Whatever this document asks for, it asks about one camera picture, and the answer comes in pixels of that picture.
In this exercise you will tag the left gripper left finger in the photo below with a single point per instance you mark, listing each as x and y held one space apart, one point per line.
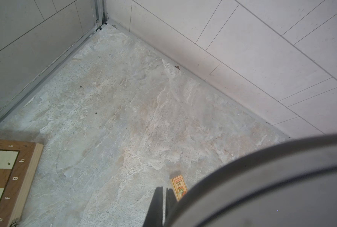
154 217

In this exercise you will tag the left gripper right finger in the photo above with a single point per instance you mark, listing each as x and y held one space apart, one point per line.
171 201

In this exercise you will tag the black white headphones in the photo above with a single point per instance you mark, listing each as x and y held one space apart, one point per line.
293 184

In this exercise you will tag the small wooden block centre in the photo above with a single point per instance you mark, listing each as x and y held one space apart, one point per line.
179 186

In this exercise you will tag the wooden chessboard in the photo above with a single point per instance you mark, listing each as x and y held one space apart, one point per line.
18 165

